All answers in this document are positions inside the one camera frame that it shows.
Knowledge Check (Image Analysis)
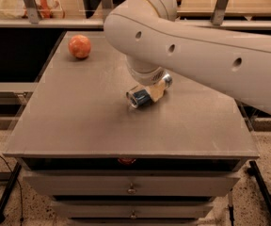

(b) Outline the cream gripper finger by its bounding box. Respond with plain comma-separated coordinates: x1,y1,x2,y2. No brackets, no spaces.
148,80,166,102

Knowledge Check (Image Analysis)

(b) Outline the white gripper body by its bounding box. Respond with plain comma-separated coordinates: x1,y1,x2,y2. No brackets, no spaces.
126,56,165,86

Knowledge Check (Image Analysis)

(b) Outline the silver blue redbull can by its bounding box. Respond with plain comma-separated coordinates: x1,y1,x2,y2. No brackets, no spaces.
126,73,173,109

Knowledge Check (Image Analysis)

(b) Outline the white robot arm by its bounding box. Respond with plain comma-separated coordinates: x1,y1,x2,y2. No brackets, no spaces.
104,0,271,115

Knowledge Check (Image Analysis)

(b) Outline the red apple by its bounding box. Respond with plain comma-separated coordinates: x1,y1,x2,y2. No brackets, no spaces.
68,35,91,59

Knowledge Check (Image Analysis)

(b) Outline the grey cabinet with drawers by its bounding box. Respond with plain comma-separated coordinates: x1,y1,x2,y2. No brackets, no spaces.
6,32,258,226

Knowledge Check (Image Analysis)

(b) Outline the orange white plastic bag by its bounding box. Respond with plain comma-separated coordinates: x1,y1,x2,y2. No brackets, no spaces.
20,0,64,19

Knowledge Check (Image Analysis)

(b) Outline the lower grey drawer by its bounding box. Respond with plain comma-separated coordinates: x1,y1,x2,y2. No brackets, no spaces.
51,201,213,219

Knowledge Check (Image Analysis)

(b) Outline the grey drawer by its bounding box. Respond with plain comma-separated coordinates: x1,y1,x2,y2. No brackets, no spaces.
51,201,213,219
24,171,239,197

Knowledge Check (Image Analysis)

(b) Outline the upper grey drawer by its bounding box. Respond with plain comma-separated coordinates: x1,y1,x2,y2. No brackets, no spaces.
24,171,239,197

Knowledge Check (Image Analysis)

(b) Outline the black floor rail right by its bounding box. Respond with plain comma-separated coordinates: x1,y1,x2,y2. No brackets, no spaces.
247,160,271,226

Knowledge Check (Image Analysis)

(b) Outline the black floor rail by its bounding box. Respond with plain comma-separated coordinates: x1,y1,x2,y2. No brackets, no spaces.
0,163,22,224
247,160,271,226

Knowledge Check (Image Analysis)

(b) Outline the metal shelf rail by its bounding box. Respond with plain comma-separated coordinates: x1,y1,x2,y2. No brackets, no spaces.
0,19,271,30

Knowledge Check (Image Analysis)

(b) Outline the black cable on floor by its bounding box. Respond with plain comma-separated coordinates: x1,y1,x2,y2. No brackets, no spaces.
0,135,24,226

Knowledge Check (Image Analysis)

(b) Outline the black floor rail left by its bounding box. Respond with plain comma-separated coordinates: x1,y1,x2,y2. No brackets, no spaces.
0,163,22,224

